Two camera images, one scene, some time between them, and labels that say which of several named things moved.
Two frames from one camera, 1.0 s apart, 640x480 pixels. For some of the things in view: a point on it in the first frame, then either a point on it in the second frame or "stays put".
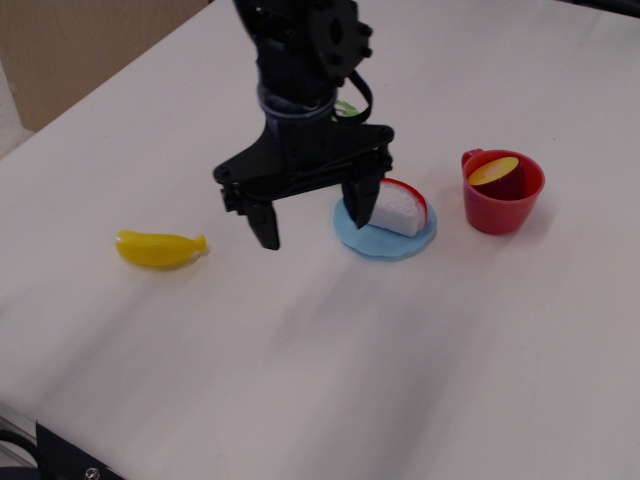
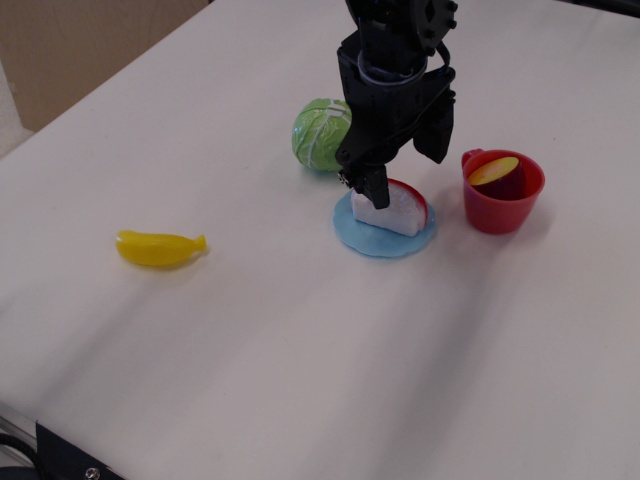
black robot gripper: (302, 152) → (385, 115)
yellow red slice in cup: (501, 179) stays put
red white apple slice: (399, 208) stays put
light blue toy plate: (378, 241) stays put
